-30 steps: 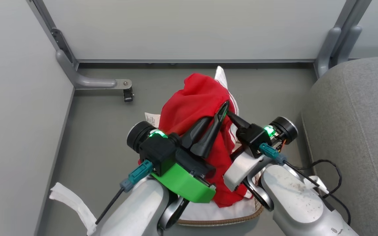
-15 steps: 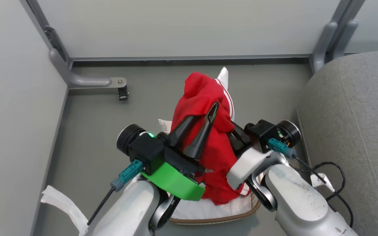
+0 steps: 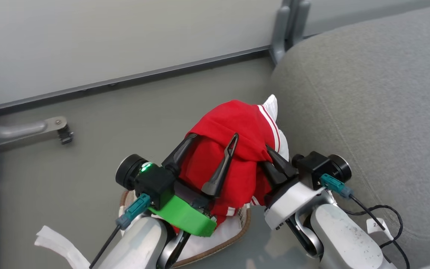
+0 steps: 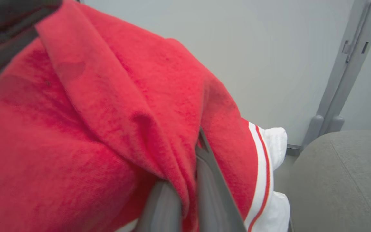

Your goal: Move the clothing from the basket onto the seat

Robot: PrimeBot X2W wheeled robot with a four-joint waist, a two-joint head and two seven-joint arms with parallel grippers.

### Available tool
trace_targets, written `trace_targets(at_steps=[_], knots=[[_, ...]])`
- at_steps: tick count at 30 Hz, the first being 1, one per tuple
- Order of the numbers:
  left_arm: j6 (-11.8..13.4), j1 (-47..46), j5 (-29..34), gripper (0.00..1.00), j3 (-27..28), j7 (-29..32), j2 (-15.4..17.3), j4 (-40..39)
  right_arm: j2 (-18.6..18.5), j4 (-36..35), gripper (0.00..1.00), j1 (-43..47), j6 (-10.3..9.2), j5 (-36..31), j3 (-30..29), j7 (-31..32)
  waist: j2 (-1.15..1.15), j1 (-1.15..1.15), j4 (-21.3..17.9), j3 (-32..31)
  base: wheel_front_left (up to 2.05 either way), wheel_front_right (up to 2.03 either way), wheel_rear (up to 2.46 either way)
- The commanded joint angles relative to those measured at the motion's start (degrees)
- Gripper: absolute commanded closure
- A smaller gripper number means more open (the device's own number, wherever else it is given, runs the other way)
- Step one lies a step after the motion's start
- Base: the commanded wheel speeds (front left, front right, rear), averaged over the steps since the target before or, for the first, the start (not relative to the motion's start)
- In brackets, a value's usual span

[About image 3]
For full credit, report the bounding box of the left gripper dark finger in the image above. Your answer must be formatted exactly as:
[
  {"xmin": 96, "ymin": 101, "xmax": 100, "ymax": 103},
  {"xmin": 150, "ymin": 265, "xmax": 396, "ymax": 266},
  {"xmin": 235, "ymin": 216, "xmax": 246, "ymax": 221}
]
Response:
[
  {"xmin": 162, "ymin": 133, "xmax": 200, "ymax": 175},
  {"xmin": 201, "ymin": 133, "xmax": 239, "ymax": 198}
]

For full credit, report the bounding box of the left black cable teal plug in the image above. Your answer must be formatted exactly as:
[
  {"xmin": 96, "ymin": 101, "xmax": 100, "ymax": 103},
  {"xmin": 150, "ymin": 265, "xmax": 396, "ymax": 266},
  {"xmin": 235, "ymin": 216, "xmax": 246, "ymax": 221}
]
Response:
[{"xmin": 89, "ymin": 193, "xmax": 152, "ymax": 269}]

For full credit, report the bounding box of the white cable label tag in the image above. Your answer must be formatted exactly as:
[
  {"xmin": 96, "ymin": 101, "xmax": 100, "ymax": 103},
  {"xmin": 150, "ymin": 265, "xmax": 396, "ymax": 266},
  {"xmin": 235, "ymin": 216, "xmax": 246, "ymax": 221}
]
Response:
[{"xmin": 366, "ymin": 217, "xmax": 394, "ymax": 241}]

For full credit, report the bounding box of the white fabric basket strap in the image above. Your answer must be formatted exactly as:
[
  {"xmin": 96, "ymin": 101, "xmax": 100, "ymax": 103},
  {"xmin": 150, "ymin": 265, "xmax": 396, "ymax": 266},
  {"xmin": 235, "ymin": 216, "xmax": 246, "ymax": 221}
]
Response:
[{"xmin": 34, "ymin": 225, "xmax": 91, "ymax": 269}]

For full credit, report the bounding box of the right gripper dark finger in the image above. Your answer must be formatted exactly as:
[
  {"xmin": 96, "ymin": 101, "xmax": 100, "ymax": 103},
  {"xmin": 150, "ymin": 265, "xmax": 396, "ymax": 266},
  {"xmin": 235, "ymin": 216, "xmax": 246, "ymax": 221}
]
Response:
[
  {"xmin": 265, "ymin": 145, "xmax": 298, "ymax": 179},
  {"xmin": 261, "ymin": 160, "xmax": 288, "ymax": 197}
]

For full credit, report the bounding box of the right black cable teal plug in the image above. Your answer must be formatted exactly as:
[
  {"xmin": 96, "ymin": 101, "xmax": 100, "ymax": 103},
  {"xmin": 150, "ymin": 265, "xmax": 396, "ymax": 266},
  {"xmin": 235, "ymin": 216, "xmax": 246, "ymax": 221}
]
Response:
[{"xmin": 320, "ymin": 173, "xmax": 411, "ymax": 269}]

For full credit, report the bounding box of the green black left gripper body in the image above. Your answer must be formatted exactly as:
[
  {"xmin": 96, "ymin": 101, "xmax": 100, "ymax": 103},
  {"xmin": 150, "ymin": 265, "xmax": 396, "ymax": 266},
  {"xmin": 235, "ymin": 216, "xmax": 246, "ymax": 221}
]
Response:
[{"xmin": 149, "ymin": 180, "xmax": 218, "ymax": 238}]

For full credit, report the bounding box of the red white-striped garment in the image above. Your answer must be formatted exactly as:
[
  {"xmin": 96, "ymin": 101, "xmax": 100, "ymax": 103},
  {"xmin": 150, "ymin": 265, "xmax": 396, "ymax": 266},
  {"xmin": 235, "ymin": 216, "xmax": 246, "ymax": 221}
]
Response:
[{"xmin": 173, "ymin": 94, "xmax": 290, "ymax": 234}]

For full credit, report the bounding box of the grey metal partition post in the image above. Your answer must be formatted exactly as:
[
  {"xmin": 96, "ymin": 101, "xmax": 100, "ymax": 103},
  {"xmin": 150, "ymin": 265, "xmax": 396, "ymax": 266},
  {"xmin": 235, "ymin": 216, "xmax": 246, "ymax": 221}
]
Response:
[{"xmin": 269, "ymin": 0, "xmax": 312, "ymax": 65}]

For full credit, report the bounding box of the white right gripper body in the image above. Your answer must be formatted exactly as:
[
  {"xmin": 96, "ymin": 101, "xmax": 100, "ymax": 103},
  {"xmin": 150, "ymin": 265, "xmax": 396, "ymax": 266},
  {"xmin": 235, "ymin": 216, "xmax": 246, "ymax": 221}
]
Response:
[{"xmin": 264, "ymin": 180, "xmax": 336, "ymax": 231}]

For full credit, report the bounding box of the dark grey partition base rail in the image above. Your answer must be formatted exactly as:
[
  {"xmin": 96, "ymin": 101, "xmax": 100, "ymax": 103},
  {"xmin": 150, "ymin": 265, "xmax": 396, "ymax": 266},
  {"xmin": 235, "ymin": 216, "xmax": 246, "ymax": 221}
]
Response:
[{"xmin": 0, "ymin": 45, "xmax": 275, "ymax": 112}]

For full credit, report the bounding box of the grey fabric sofa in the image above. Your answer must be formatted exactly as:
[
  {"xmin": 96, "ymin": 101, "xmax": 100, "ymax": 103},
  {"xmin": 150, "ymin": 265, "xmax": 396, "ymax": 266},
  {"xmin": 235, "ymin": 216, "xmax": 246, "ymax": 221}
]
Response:
[{"xmin": 267, "ymin": 2, "xmax": 430, "ymax": 269}]

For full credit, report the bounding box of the black cable teal plug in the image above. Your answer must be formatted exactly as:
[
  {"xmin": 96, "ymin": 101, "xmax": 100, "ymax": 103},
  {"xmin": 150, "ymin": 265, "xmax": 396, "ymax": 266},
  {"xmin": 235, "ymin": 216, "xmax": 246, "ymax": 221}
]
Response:
[
  {"xmin": 89, "ymin": 193, "xmax": 152, "ymax": 269},
  {"xmin": 320, "ymin": 173, "xmax": 411, "ymax": 269}
]

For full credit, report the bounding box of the white-lined brown-rimmed laundry basket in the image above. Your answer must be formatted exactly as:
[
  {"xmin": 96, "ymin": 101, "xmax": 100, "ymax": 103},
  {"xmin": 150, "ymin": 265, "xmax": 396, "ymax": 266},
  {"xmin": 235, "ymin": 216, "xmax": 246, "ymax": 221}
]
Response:
[{"xmin": 119, "ymin": 189, "xmax": 252, "ymax": 269}]

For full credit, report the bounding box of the small black caster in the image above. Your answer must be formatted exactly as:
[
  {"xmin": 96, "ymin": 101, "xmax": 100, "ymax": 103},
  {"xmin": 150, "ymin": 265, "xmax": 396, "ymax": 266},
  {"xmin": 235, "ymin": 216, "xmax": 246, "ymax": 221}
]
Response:
[{"xmin": 57, "ymin": 125, "xmax": 75, "ymax": 145}]

